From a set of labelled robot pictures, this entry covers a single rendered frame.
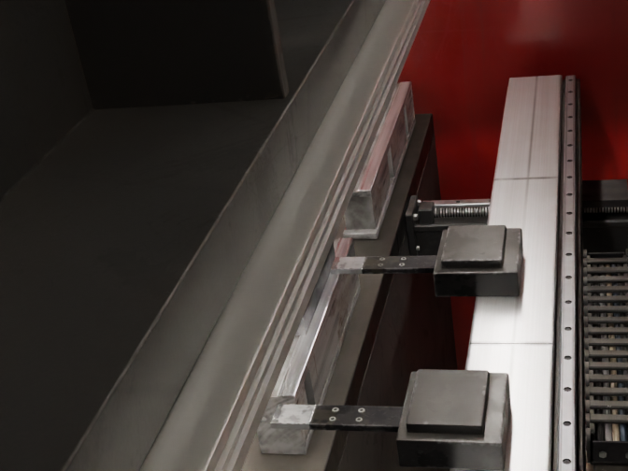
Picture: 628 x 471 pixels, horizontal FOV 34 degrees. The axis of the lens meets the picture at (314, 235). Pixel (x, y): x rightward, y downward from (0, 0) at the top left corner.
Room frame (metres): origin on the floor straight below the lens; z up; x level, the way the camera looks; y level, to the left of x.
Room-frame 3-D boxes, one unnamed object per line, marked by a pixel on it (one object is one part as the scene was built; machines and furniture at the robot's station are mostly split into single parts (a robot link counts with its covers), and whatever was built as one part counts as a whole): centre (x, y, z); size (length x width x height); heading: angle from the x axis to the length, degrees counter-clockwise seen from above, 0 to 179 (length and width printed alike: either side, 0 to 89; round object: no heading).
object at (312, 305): (1.23, 0.02, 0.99); 0.20 x 0.03 x 0.03; 163
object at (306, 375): (1.20, 0.03, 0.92); 0.39 x 0.06 x 0.10; 163
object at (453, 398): (0.90, -0.05, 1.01); 0.26 x 0.12 x 0.05; 73
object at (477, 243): (1.21, -0.14, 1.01); 0.26 x 0.12 x 0.05; 73
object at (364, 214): (1.78, -0.15, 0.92); 0.50 x 0.06 x 0.10; 163
